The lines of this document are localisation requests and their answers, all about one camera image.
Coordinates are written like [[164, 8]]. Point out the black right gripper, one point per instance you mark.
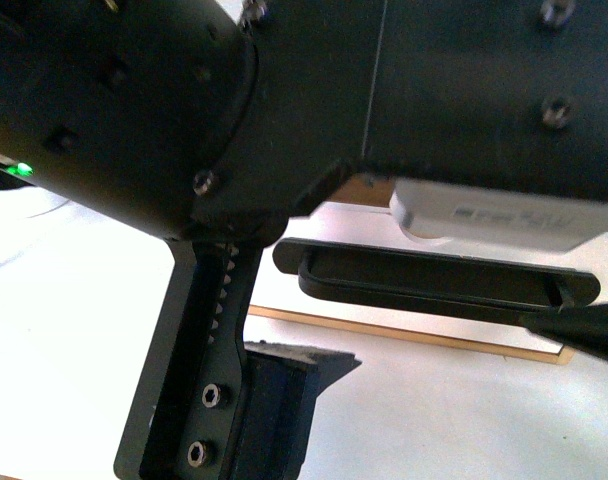
[[239, 126]]

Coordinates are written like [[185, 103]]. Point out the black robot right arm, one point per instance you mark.
[[64, 119]]

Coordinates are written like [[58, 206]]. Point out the white drawer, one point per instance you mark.
[[591, 257]]

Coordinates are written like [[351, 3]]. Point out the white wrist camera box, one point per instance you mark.
[[438, 212]]

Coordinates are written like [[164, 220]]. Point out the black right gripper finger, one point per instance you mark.
[[280, 385]]

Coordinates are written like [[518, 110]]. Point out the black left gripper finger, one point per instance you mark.
[[581, 328]]

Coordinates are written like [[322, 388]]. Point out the black drawer handle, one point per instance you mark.
[[445, 285]]

